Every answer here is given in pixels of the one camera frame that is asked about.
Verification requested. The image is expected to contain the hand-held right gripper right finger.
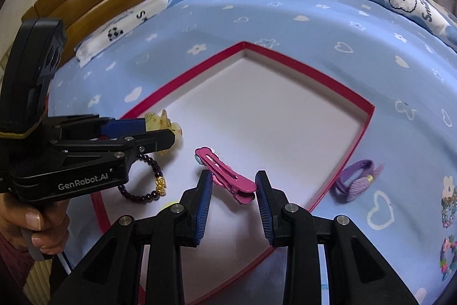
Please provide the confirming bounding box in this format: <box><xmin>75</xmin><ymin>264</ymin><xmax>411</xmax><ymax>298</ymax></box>
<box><xmin>254</xmin><ymin>170</ymin><xmax>416</xmax><ymax>305</ymax></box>

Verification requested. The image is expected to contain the colourful bead bracelet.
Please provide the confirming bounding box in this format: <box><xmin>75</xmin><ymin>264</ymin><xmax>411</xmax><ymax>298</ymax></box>
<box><xmin>439</xmin><ymin>235</ymin><xmax>457</xmax><ymax>282</ymax></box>

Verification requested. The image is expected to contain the white pillow with ball print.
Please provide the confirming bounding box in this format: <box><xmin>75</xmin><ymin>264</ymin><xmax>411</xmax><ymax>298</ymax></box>
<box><xmin>73</xmin><ymin>0</ymin><xmax>197</xmax><ymax>68</ymax></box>

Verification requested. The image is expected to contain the red shallow box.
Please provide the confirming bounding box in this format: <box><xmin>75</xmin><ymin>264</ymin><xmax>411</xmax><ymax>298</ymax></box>
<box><xmin>89</xmin><ymin>41</ymin><xmax>375</xmax><ymax>305</ymax></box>

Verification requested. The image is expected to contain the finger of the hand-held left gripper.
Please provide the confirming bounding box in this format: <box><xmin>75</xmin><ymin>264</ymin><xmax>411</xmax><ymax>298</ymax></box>
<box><xmin>53</xmin><ymin>114</ymin><xmax>148</xmax><ymax>141</ymax></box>
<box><xmin>53</xmin><ymin>129</ymin><xmax>176</xmax><ymax>164</ymax></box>

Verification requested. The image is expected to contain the blue floral bed sheet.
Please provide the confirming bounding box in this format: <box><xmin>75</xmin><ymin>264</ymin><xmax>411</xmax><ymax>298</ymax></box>
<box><xmin>46</xmin><ymin>0</ymin><xmax>457</xmax><ymax>305</ymax></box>

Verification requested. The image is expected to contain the person's left hand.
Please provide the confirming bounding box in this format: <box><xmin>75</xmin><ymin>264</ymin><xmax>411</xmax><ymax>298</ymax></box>
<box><xmin>0</xmin><ymin>191</ymin><xmax>71</xmax><ymax>257</ymax></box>

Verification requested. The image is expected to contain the pink hair clip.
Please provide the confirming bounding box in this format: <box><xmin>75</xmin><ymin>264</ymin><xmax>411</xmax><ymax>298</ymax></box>
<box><xmin>195</xmin><ymin>147</ymin><xmax>258</xmax><ymax>205</ymax></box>

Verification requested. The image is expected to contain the yellow hair claw clip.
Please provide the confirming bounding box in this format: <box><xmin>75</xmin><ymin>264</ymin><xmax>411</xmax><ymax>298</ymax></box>
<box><xmin>143</xmin><ymin>108</ymin><xmax>183</xmax><ymax>157</ymax></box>

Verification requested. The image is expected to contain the dark bead bracelet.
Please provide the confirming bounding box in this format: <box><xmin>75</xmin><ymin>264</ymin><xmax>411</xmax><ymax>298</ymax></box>
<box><xmin>118</xmin><ymin>153</ymin><xmax>168</xmax><ymax>202</ymax></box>

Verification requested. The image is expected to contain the purple hair clip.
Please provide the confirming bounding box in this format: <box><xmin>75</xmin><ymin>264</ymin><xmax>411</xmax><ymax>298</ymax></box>
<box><xmin>335</xmin><ymin>159</ymin><xmax>384</xmax><ymax>198</ymax></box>

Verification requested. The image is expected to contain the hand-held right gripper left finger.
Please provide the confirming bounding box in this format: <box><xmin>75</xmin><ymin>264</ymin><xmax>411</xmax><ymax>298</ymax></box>
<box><xmin>48</xmin><ymin>169</ymin><xmax>215</xmax><ymax>305</ymax></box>

